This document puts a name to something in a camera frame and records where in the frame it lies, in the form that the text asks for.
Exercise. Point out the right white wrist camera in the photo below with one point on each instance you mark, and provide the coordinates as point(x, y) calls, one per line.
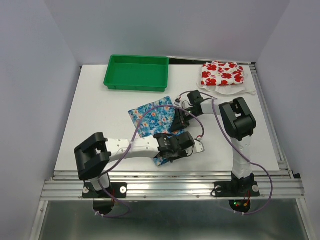
point(177, 101)

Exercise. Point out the blue floral skirt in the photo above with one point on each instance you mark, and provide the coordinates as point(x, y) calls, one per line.
point(157, 121)

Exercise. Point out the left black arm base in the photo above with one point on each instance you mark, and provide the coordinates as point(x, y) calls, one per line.
point(117, 189)

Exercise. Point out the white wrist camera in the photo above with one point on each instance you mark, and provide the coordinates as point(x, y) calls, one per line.
point(177, 101)
point(198, 147)

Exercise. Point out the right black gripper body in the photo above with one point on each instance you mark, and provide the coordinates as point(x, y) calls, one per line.
point(189, 114)

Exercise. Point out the white crumpled skirt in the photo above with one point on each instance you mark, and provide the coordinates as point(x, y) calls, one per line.
point(246, 87)

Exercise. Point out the green plastic tray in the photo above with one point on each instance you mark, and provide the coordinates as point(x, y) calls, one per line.
point(137, 73)

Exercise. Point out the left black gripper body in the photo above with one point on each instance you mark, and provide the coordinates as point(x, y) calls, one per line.
point(178, 154)

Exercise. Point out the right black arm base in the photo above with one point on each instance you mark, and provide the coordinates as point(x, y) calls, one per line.
point(235, 189)

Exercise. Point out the aluminium rail frame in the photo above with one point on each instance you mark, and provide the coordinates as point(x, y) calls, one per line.
point(173, 201)

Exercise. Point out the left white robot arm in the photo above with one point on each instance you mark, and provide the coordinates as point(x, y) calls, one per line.
point(93, 155)

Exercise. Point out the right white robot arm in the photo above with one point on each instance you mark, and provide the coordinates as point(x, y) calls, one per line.
point(238, 124)

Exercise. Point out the red poppy white skirt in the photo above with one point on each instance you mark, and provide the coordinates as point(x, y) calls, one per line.
point(221, 74)

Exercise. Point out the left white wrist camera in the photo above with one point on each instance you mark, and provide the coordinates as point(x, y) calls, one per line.
point(198, 147)

